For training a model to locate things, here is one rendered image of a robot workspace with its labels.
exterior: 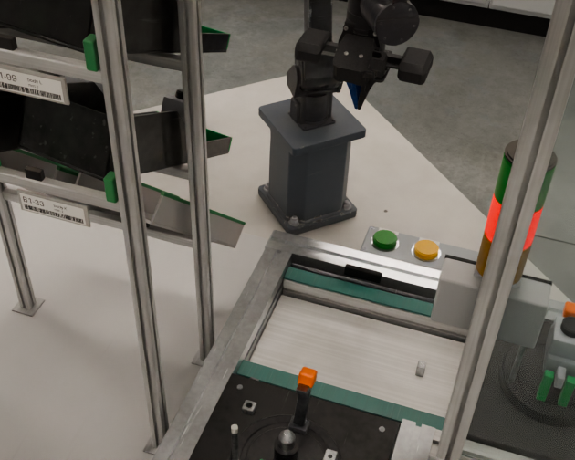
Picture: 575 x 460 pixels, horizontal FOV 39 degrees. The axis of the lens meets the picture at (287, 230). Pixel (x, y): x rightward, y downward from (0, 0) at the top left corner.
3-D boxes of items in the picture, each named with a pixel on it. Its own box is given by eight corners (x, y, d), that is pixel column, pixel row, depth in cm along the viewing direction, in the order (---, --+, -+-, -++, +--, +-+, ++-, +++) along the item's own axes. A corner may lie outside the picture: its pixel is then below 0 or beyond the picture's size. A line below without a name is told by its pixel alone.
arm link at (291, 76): (286, 84, 143) (287, 51, 139) (334, 78, 145) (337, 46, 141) (296, 104, 138) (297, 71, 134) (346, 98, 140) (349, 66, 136)
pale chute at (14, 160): (86, 200, 138) (96, 175, 138) (150, 226, 133) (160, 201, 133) (-27, 167, 112) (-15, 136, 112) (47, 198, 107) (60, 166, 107)
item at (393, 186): (329, 75, 201) (330, 65, 199) (578, 322, 142) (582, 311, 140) (46, 142, 177) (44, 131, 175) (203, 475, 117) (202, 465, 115)
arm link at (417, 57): (308, -13, 113) (295, 6, 109) (441, 11, 109) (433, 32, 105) (306, 41, 119) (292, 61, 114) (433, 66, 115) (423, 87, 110)
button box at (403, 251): (366, 250, 143) (370, 224, 139) (486, 279, 139) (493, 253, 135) (355, 276, 138) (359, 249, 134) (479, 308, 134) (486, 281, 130)
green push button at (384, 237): (375, 235, 139) (376, 226, 137) (398, 241, 138) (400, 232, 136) (370, 250, 136) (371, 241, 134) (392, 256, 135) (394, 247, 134)
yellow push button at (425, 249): (415, 245, 137) (417, 236, 136) (439, 251, 136) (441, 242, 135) (411, 260, 134) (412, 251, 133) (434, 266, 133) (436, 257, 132)
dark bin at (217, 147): (153, 126, 120) (162, 77, 118) (229, 153, 115) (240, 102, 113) (16, 147, 95) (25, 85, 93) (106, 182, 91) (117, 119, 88)
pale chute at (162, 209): (167, 221, 135) (177, 195, 135) (235, 248, 130) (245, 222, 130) (70, 192, 108) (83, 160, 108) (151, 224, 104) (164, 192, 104)
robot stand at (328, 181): (321, 173, 166) (328, 88, 153) (358, 216, 157) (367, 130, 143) (256, 192, 161) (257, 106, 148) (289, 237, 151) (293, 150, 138)
